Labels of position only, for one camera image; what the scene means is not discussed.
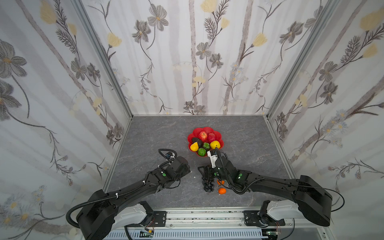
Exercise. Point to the orange fake tangerine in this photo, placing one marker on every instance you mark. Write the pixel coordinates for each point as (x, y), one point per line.
(222, 191)
(220, 183)

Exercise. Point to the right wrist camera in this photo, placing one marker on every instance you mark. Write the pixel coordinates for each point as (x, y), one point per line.
(213, 158)

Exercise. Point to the red flower-shaped fruit bowl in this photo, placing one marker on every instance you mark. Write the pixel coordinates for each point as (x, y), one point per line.
(195, 134)

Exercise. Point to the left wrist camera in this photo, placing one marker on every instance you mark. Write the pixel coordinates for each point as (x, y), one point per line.
(170, 155)

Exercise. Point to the orange fake tangerine upper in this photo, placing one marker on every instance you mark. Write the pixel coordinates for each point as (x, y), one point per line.
(220, 183)

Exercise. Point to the orange fake tangerine lower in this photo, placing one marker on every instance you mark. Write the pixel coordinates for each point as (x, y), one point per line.
(222, 191)

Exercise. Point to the red crinkled fake fruit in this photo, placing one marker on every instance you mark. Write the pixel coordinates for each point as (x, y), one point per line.
(203, 136)

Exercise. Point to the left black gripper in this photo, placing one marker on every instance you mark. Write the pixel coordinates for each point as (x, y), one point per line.
(184, 165)

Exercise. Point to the black fake grape bunch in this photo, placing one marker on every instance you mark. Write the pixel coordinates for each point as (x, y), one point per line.
(208, 185)

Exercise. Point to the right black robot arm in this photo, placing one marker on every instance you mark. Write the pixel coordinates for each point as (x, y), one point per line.
(313, 201)

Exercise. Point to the yellow fake lemon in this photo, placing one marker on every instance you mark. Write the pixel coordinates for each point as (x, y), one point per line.
(215, 145)

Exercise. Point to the dark purple fake mangosteen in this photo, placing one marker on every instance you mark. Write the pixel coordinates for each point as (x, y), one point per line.
(206, 146)

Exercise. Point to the green fake lime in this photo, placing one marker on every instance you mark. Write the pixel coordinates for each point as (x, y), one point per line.
(202, 152)

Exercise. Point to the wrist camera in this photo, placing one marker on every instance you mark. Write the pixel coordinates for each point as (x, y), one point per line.
(213, 158)
(170, 155)

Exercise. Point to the aluminium mounting rail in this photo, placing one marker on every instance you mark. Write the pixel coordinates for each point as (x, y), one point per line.
(204, 218)

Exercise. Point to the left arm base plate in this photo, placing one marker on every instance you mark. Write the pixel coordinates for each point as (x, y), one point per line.
(158, 219)

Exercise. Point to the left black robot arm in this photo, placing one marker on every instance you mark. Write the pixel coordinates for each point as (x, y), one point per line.
(104, 212)

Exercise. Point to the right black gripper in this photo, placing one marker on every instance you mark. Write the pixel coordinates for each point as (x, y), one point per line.
(208, 172)

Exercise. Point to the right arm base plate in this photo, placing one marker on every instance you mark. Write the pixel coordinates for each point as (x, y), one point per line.
(256, 219)

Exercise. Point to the dark fake avocado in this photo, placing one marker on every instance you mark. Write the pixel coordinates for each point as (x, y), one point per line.
(198, 141)

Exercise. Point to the yellow fake pear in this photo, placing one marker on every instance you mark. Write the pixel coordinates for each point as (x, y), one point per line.
(194, 147)

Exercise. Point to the white perforated cable duct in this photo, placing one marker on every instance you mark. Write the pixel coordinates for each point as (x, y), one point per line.
(198, 234)

